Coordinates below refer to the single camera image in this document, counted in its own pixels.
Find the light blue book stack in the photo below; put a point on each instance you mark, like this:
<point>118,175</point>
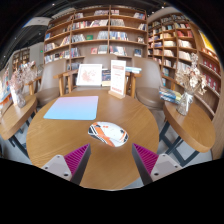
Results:
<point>133,69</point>

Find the pink blue gradient mouse pad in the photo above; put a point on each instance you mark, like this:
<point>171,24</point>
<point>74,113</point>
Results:
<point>71,108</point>

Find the white sign in wooden base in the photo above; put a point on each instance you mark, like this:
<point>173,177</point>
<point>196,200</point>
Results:
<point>117,76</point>

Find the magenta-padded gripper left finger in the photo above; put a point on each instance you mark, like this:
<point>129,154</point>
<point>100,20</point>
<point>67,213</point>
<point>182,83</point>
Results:
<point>58,165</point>

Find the round wooden side table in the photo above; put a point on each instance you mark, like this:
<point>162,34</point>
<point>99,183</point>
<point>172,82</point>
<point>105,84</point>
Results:
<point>13,116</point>
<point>193,126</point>

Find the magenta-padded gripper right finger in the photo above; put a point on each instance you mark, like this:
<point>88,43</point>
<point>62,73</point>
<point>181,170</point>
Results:
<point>163,165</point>

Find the curved wooden bookshelf unit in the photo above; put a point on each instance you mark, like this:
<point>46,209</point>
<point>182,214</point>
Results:
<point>173,43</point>

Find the small distant wooden bookshelf unit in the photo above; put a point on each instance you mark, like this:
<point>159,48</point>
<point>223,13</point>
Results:
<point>20,58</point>

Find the colourful book stack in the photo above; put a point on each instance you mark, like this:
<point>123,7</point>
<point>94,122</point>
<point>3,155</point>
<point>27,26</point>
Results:
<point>170,95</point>

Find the white orange black computer mouse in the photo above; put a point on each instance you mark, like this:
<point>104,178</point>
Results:
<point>108,133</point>

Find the brown armchair with wooden arms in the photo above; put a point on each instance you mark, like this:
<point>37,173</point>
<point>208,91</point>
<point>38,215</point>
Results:
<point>50,83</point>
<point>100,59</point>
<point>148,93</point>

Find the small white table card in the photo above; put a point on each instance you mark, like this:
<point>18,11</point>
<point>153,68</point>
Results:
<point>12,93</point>

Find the white framed floral picture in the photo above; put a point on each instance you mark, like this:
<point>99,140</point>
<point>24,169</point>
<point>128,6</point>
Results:
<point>89,75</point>

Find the flat wooden bookshelf unit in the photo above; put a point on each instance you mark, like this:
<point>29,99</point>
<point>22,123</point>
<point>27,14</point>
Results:
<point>96,40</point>

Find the dark blue book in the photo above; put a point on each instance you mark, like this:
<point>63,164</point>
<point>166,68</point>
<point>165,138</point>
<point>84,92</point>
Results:
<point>106,77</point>

